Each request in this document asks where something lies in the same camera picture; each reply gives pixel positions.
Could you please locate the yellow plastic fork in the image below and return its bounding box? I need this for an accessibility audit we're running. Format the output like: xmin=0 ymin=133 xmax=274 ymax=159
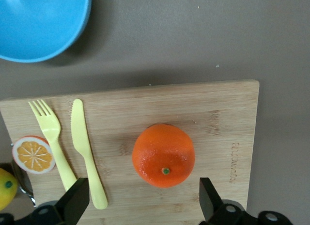
xmin=28 ymin=99 xmax=78 ymax=192

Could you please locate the shiny metal utensil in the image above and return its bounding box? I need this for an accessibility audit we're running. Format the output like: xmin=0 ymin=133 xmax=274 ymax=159
xmin=9 ymin=143 xmax=37 ymax=208

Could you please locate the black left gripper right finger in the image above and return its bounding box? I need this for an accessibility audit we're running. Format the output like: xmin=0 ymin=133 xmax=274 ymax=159
xmin=199 ymin=177 xmax=294 ymax=225

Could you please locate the blue bowl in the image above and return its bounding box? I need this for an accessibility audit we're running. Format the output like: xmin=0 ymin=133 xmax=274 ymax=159
xmin=0 ymin=0 xmax=93 ymax=63

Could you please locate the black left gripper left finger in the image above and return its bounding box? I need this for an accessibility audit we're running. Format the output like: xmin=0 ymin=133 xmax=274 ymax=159
xmin=0 ymin=178 xmax=90 ymax=225

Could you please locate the wooden cutting board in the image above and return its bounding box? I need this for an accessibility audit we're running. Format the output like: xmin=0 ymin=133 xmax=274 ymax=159
xmin=0 ymin=79 xmax=260 ymax=225

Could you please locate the orange fruit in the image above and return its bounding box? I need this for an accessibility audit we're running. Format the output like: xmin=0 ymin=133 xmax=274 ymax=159
xmin=132 ymin=123 xmax=196 ymax=189

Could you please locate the yellow plastic knife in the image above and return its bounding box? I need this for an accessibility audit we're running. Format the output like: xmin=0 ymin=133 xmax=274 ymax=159
xmin=70 ymin=98 xmax=109 ymax=210

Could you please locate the yellow lemon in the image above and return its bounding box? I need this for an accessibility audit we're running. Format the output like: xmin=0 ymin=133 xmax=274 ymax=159
xmin=0 ymin=167 xmax=19 ymax=211

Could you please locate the toy orange slice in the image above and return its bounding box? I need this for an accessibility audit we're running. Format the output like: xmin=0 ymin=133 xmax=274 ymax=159
xmin=12 ymin=135 xmax=57 ymax=175

